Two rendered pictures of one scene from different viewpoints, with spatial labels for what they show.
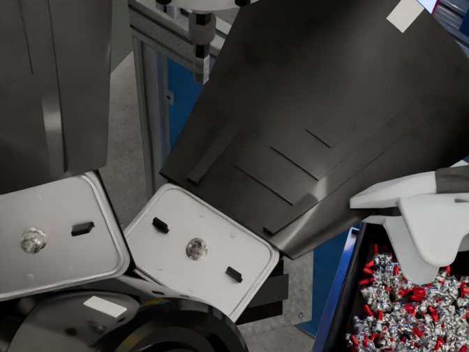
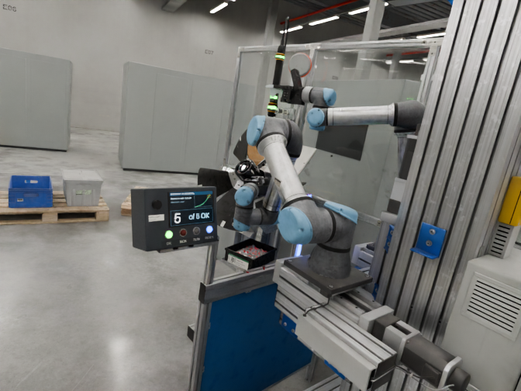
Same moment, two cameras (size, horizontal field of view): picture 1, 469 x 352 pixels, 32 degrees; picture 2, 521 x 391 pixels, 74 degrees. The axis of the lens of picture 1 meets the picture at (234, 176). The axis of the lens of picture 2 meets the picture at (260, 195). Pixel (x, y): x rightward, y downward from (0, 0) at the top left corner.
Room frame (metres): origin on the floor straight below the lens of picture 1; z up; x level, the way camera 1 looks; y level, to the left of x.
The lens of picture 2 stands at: (0.74, -1.74, 1.53)
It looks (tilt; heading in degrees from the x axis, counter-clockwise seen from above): 13 degrees down; 107
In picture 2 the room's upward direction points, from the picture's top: 9 degrees clockwise
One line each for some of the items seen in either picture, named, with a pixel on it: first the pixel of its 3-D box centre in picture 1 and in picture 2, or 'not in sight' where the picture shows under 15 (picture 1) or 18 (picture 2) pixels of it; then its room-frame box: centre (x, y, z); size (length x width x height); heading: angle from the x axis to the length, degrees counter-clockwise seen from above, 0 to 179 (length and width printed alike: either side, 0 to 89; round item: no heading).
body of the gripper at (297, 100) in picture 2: not in sight; (294, 95); (0.32, -0.02, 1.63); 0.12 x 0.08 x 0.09; 161
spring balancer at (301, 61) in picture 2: not in sight; (299, 65); (0.13, 0.74, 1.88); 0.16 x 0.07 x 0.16; 6
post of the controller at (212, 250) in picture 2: not in sight; (210, 259); (0.25, -0.62, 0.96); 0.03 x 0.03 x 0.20; 61
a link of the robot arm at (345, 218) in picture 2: not in sight; (336, 223); (0.68, -0.59, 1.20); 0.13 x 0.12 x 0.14; 47
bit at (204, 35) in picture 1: (202, 40); not in sight; (0.20, 0.02, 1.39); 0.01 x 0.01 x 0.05
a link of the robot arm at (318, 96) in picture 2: not in sight; (322, 97); (0.47, -0.07, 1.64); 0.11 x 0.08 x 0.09; 161
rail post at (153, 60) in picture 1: (160, 172); (321, 323); (0.68, 0.13, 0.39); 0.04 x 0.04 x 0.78; 61
